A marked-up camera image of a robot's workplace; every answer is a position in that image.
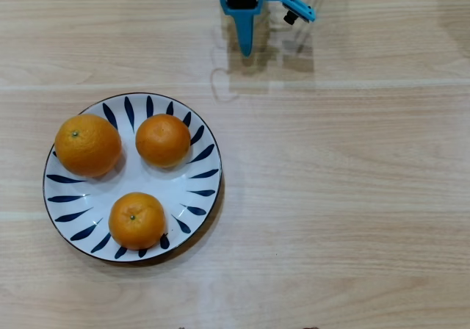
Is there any small orange without visible stem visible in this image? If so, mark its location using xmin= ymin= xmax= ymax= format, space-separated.
xmin=135 ymin=113 xmax=192 ymax=169

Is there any large orange with green stem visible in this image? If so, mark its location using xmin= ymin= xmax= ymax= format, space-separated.
xmin=54 ymin=113 xmax=123 ymax=178

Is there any small orange with green stem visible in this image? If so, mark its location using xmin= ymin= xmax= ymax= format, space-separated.
xmin=108 ymin=192 xmax=167 ymax=251

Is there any white plate with blue strokes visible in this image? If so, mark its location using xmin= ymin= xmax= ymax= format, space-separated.
xmin=43 ymin=93 xmax=224 ymax=263

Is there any blue wrist camera module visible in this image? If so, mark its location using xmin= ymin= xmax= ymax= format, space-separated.
xmin=264 ymin=0 xmax=317 ymax=26

